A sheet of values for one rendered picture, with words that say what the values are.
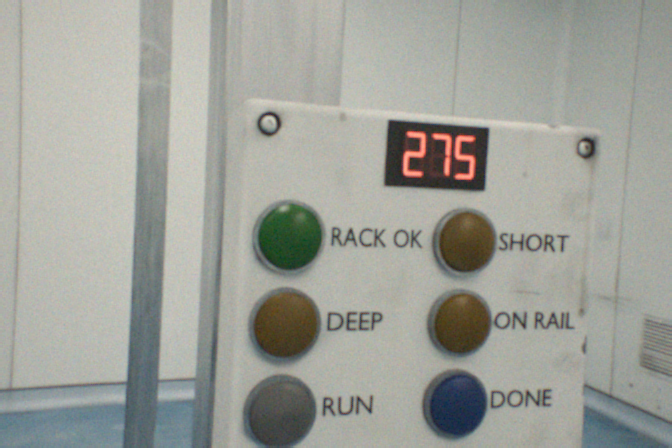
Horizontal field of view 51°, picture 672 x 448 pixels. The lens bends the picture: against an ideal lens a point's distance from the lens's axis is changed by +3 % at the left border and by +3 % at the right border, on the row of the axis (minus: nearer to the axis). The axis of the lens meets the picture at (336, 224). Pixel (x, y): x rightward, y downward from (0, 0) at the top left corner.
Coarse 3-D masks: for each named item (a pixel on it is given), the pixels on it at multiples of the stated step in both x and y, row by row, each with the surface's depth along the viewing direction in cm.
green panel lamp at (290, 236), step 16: (288, 208) 27; (304, 208) 28; (272, 224) 27; (288, 224) 27; (304, 224) 28; (320, 224) 28; (272, 240) 27; (288, 240) 27; (304, 240) 28; (320, 240) 28; (272, 256) 27; (288, 256) 27; (304, 256) 28
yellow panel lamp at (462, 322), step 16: (448, 304) 30; (464, 304) 30; (480, 304) 30; (448, 320) 30; (464, 320) 30; (480, 320) 30; (448, 336) 30; (464, 336) 30; (480, 336) 30; (464, 352) 30
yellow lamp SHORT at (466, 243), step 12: (456, 216) 30; (468, 216) 30; (480, 216) 30; (444, 228) 30; (456, 228) 30; (468, 228) 30; (480, 228) 30; (444, 240) 30; (456, 240) 30; (468, 240) 30; (480, 240) 30; (492, 240) 30; (444, 252) 30; (456, 252) 30; (468, 252) 30; (480, 252) 30; (492, 252) 30; (456, 264) 30; (468, 264) 30; (480, 264) 30
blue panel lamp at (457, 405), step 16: (448, 384) 30; (464, 384) 30; (432, 400) 30; (448, 400) 30; (464, 400) 30; (480, 400) 31; (432, 416) 30; (448, 416) 30; (464, 416) 30; (480, 416) 31; (448, 432) 30; (464, 432) 31
